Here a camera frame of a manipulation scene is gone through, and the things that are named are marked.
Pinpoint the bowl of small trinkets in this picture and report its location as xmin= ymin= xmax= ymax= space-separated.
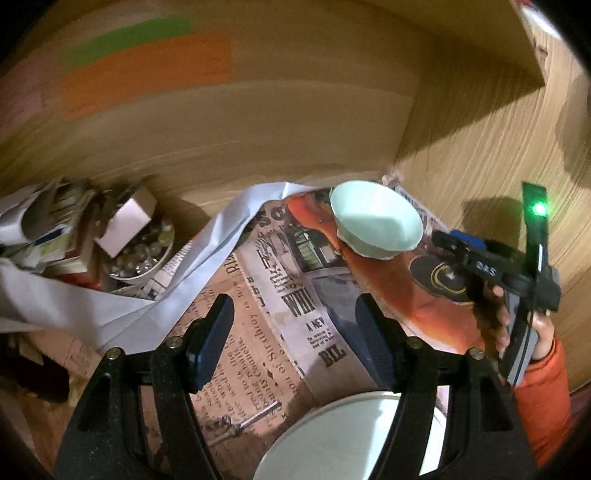
xmin=99 ymin=217 xmax=176 ymax=280

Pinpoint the person's right forearm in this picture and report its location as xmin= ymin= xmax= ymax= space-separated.
xmin=512 ymin=337 xmax=573 ymax=469

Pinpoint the small white cardboard box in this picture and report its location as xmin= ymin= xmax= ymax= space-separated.
xmin=95 ymin=187 xmax=158 ymax=257

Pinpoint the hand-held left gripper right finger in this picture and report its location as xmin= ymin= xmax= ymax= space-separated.
xmin=355 ymin=292 xmax=539 ymax=480

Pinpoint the mint green plate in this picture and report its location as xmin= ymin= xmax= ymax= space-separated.
xmin=253 ymin=391 xmax=446 ymax=480

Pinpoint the newspaper print tablecloth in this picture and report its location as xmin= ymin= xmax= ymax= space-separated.
xmin=0 ymin=173 xmax=509 ymax=480

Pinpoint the person's right hand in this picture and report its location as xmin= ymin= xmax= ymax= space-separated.
xmin=478 ymin=282 xmax=555 ymax=363

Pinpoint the small mint green bowl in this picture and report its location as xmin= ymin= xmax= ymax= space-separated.
xmin=330 ymin=181 xmax=423 ymax=259

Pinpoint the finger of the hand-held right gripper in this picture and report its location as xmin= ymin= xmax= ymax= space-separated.
xmin=450 ymin=230 xmax=485 ymax=252
xmin=431 ymin=231 xmax=476 ymax=267

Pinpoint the stack of books and papers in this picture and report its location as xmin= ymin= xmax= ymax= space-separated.
xmin=0 ymin=178 xmax=102 ymax=278

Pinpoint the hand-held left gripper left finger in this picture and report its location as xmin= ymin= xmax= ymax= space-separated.
xmin=54 ymin=294 xmax=235 ymax=480

